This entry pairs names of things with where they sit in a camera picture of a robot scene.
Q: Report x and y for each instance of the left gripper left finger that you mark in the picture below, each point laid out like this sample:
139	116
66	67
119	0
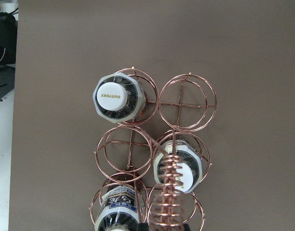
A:
143	227

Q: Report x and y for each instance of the copper wire bottle basket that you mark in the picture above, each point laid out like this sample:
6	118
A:
178	111

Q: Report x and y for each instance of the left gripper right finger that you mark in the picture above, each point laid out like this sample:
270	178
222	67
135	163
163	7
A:
186	227

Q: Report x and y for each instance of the tea bottle near left gripper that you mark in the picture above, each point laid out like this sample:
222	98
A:
123	207

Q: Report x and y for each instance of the tea bottle middle basket slot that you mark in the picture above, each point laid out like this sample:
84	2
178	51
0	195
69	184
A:
190	167

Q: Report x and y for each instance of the black gripper parts pile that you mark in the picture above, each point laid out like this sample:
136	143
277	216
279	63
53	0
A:
8	43

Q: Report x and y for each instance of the tea bottle taken to tray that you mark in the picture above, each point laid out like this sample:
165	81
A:
118	98

